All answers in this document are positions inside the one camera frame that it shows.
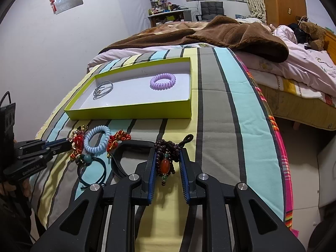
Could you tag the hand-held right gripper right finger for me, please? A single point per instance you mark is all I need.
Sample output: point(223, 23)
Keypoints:
point(184, 178)

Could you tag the wooden bed frame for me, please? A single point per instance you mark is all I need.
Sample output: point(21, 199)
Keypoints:
point(296, 107)

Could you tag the striped bed sheet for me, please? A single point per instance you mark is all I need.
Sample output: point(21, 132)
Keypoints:
point(223, 136)

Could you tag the green cardboard box tray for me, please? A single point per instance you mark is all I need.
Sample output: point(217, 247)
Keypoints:
point(131, 113)

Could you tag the dark cloth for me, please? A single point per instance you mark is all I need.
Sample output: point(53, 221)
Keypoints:
point(296, 31)

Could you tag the cluttered white desk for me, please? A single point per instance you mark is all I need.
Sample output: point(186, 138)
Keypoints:
point(168, 17)

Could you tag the brown teddy bear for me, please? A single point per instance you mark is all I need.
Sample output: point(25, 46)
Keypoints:
point(313, 32)

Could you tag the black smart band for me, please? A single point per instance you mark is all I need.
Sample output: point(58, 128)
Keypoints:
point(115, 168)

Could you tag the red hanging knot ornament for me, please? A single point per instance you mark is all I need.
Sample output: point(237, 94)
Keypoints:
point(52, 4)

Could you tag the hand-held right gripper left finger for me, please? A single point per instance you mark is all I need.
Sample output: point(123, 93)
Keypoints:
point(150, 178)

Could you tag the row of bottles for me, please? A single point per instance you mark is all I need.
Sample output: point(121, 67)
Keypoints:
point(160, 5)

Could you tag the red beaded ornament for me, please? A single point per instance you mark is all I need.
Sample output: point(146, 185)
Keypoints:
point(78, 140)
point(120, 136)

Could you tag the white cabinet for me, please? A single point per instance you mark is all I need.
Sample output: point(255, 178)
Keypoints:
point(326, 173)

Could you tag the brown fleece blanket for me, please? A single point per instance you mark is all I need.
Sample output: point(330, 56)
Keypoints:
point(236, 36)

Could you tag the black office chair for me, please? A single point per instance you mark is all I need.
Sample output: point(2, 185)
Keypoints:
point(211, 9)

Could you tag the person's left hand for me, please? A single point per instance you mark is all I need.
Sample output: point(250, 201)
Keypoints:
point(25, 189)

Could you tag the patterned curtain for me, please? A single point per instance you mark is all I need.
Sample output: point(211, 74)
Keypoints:
point(253, 0)

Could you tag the wooden wardrobe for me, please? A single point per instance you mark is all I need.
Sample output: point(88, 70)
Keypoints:
point(283, 0)

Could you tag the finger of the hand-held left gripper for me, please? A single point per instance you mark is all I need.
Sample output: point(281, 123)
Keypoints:
point(61, 149)
point(59, 141)

